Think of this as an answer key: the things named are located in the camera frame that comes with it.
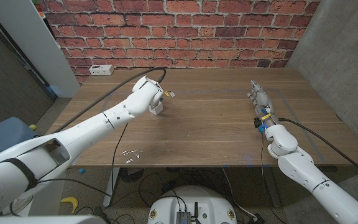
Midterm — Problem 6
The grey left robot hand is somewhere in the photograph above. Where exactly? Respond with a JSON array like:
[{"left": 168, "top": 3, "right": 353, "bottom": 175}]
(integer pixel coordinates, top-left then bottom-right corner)
[{"left": 157, "top": 89, "right": 167, "bottom": 106}]

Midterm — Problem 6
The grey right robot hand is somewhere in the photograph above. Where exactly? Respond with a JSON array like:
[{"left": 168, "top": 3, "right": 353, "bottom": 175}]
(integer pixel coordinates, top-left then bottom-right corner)
[{"left": 247, "top": 80, "right": 280, "bottom": 130}]

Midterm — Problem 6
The white cube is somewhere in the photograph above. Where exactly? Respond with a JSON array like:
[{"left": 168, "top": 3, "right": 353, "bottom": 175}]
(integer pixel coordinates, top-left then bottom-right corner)
[{"left": 149, "top": 101, "right": 164, "bottom": 116}]

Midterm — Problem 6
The clear cellophane sheet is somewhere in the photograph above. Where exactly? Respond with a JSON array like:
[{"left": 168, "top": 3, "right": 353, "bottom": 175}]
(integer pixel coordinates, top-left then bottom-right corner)
[{"left": 118, "top": 145, "right": 143, "bottom": 165}]

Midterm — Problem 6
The white power strip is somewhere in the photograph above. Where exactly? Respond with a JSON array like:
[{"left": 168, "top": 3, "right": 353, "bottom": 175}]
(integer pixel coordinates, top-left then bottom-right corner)
[{"left": 88, "top": 64, "right": 115, "bottom": 77}]

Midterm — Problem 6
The red brick print backdrop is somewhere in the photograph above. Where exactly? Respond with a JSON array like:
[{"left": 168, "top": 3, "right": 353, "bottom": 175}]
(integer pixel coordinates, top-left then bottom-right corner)
[{"left": 39, "top": 0, "right": 321, "bottom": 85}]

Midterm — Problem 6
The grey table leg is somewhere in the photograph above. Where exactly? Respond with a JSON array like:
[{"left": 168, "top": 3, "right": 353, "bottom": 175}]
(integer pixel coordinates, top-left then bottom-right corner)
[{"left": 259, "top": 167, "right": 282, "bottom": 208}]

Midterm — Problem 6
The white table leg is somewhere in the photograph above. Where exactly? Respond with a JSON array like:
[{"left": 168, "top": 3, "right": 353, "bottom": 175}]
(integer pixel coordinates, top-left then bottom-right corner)
[{"left": 103, "top": 167, "right": 121, "bottom": 208}]

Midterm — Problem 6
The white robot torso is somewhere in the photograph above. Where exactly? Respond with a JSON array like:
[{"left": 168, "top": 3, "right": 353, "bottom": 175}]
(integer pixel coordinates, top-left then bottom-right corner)
[{"left": 147, "top": 185, "right": 238, "bottom": 224}]

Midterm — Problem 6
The black power adapter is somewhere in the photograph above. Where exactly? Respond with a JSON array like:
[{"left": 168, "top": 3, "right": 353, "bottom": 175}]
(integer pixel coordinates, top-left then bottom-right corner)
[{"left": 246, "top": 213, "right": 265, "bottom": 224}]

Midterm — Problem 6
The small grey electronics box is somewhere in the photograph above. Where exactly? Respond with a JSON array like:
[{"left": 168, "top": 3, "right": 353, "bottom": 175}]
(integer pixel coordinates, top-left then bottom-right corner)
[{"left": 176, "top": 211, "right": 192, "bottom": 224}]

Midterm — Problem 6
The yellow banana toy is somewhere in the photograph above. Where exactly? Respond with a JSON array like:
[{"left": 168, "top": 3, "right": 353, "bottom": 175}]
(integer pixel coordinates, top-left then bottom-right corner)
[{"left": 60, "top": 197, "right": 79, "bottom": 214}]

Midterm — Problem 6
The blue-grey bin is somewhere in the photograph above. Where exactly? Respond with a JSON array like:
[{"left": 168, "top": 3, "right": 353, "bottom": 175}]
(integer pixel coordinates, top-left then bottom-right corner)
[{"left": 0, "top": 116, "right": 39, "bottom": 170}]

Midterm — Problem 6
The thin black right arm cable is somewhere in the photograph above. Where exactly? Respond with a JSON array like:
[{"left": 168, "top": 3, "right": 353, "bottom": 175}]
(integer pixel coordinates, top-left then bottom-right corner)
[{"left": 260, "top": 133, "right": 265, "bottom": 183}]

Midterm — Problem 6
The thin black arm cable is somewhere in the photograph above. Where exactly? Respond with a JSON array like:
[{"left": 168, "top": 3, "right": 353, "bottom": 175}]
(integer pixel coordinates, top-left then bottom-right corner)
[
  {"left": 38, "top": 122, "right": 129, "bottom": 198},
  {"left": 260, "top": 133, "right": 265, "bottom": 183}
]

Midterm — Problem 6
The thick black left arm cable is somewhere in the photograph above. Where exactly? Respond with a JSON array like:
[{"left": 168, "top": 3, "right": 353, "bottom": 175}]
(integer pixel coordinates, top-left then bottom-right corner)
[{"left": 52, "top": 67, "right": 167, "bottom": 134}]

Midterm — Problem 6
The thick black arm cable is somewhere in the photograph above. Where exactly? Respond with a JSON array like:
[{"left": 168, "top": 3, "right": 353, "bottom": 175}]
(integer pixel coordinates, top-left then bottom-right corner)
[
  {"left": 277, "top": 117, "right": 358, "bottom": 184},
  {"left": 52, "top": 67, "right": 167, "bottom": 134}
]

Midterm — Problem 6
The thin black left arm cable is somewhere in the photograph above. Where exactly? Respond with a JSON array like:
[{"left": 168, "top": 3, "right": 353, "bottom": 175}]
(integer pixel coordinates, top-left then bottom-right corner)
[{"left": 38, "top": 122, "right": 129, "bottom": 198}]

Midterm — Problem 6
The black coiled cable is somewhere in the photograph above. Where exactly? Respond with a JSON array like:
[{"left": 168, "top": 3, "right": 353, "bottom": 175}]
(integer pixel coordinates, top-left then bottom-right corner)
[{"left": 119, "top": 167, "right": 145, "bottom": 184}]

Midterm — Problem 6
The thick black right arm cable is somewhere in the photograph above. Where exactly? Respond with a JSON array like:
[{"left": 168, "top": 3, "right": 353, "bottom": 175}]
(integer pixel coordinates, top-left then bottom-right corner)
[{"left": 277, "top": 117, "right": 358, "bottom": 184}]

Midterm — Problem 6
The white floor cable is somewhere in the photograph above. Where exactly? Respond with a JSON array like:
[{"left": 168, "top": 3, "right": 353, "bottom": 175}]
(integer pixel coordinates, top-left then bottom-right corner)
[{"left": 221, "top": 167, "right": 259, "bottom": 220}]

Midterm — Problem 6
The white wall panel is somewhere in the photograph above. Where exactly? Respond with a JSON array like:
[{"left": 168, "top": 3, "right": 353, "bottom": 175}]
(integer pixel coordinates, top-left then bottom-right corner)
[{"left": 0, "top": 0, "right": 80, "bottom": 99}]

